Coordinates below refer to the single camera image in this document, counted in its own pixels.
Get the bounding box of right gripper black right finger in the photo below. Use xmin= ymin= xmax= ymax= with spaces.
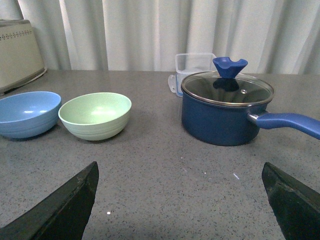
xmin=261 ymin=162 xmax=320 ymax=240

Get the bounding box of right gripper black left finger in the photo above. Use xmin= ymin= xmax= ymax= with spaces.
xmin=0 ymin=161 xmax=99 ymax=240

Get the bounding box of green bowl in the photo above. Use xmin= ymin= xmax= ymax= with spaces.
xmin=58 ymin=92 xmax=132 ymax=141

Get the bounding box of blue bowl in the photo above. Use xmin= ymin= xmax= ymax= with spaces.
xmin=0 ymin=91 xmax=62 ymax=139

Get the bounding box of dark blue saucepan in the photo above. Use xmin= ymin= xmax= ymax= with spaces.
xmin=181 ymin=92 xmax=320 ymax=146

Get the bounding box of glass lid with blue knob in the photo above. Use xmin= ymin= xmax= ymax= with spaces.
xmin=181 ymin=56 xmax=274 ymax=107

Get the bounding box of cream two-slot toaster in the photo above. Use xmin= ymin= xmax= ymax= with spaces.
xmin=0 ymin=19 xmax=47 ymax=95

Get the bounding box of clear plastic food container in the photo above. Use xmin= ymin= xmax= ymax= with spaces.
xmin=167 ymin=52 xmax=216 ymax=97

